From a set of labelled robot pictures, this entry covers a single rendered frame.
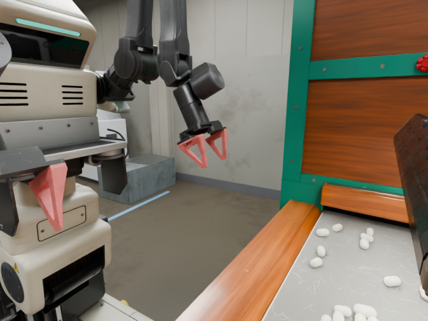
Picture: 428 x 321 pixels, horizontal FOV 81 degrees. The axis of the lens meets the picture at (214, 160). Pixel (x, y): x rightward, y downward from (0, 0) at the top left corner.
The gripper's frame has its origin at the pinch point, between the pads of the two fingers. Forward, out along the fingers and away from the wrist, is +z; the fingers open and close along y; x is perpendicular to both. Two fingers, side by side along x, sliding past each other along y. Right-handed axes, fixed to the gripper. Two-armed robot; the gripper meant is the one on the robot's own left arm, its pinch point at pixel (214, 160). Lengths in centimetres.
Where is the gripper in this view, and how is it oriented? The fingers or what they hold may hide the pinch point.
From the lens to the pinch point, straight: 62.8
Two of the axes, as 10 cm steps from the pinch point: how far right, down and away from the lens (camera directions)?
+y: 5.0, -2.0, 8.4
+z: 3.9, 9.2, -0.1
